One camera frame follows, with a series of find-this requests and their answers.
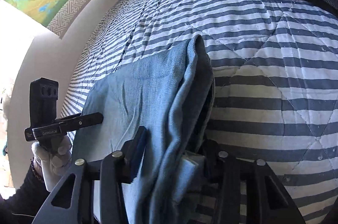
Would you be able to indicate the left white gloved hand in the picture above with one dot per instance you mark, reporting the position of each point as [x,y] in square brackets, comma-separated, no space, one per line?
[51,167]

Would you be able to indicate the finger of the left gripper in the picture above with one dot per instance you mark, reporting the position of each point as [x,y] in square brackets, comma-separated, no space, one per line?
[82,122]
[67,117]

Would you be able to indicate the blue white striped bed quilt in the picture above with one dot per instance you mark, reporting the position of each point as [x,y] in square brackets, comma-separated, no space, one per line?
[275,67]

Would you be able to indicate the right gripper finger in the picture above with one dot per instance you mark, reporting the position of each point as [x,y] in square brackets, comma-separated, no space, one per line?
[133,151]

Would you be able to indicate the light blue denim garment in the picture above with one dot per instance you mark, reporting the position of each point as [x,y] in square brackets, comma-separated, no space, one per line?
[170,94]

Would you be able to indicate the left dark sleeved forearm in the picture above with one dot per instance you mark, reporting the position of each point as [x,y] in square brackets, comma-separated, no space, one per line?
[23,206]

